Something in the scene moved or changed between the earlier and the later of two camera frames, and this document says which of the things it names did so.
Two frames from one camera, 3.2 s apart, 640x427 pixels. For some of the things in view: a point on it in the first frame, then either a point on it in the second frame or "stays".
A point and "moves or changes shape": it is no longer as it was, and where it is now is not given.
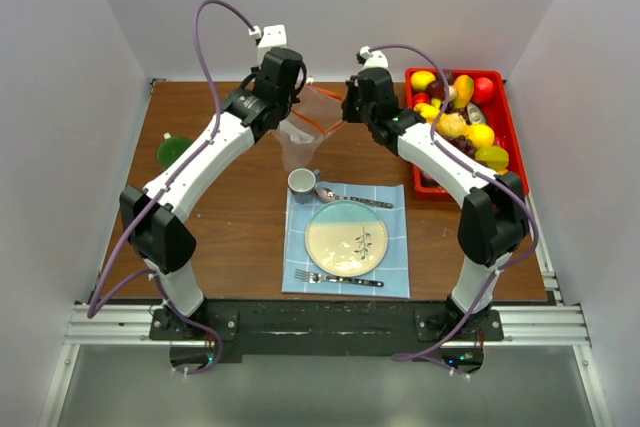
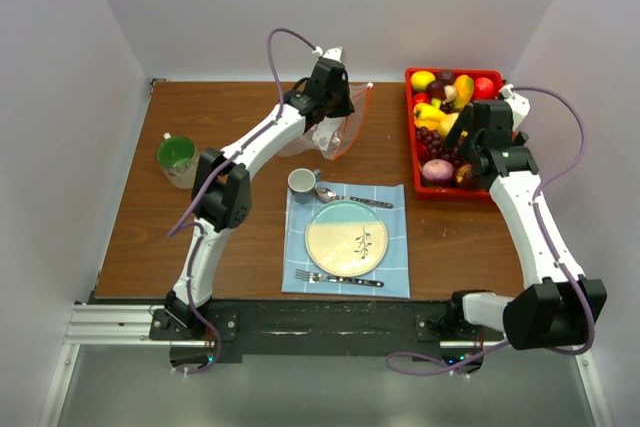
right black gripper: [353, 90] -> [462, 124]
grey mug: [302, 182] stays
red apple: [483, 90] stays
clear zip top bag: [314, 113] moves or changes shape
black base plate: [219, 333] stays
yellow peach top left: [420, 79] stays
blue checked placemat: [392, 269] stays
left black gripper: [293, 97] -> [347, 108]
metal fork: [308, 277] stays
